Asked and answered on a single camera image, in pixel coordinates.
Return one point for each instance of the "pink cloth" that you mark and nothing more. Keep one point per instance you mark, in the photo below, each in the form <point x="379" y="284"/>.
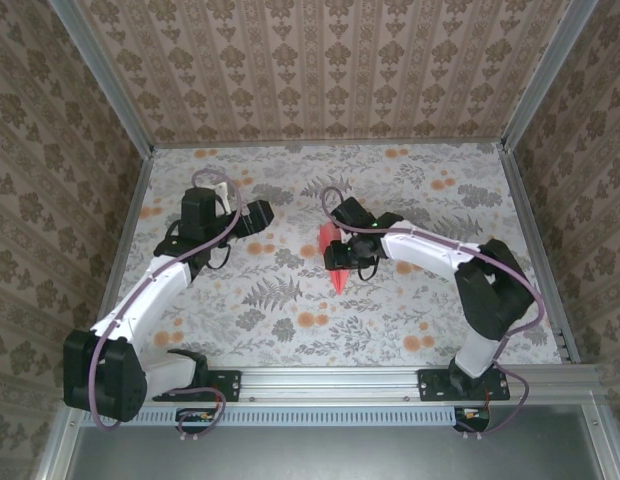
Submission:
<point x="340" y="282"/>

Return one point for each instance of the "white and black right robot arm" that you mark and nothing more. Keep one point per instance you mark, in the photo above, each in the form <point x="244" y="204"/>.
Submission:
<point x="490" y="295"/>

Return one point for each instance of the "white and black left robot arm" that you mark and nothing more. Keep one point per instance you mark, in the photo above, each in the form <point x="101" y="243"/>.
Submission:
<point x="140" y="300"/>

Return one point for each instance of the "floral patterned table cover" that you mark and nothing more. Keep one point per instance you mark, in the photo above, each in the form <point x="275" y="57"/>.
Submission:
<point x="290" y="340"/>

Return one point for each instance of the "black connector board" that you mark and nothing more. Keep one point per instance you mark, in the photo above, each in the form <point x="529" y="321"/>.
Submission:
<point x="472" y="419"/>
<point x="195" y="420"/>

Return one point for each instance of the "grey metal panel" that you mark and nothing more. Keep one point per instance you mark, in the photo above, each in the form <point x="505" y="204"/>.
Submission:
<point x="315" y="455"/>

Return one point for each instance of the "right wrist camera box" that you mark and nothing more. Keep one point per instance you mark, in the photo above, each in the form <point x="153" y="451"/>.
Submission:
<point x="342" y="238"/>

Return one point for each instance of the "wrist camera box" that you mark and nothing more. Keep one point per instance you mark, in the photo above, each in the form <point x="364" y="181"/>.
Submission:
<point x="342" y="238"/>
<point x="221" y="192"/>

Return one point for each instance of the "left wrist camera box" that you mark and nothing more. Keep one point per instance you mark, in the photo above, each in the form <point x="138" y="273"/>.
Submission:
<point x="221" y="192"/>

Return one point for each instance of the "aluminium side rail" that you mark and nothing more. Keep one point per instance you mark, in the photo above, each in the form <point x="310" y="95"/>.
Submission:
<point x="121" y="255"/>
<point x="531" y="225"/>

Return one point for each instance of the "aluminium frame beam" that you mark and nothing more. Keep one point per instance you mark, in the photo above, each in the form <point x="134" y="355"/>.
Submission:
<point x="330" y="385"/>

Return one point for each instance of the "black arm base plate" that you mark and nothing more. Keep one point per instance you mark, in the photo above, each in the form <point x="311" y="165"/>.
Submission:
<point x="225" y="385"/>
<point x="432" y="385"/>

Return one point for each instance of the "aluminium frame post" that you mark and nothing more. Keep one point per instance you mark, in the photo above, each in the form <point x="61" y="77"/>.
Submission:
<point x="542" y="75"/>
<point x="110" y="85"/>

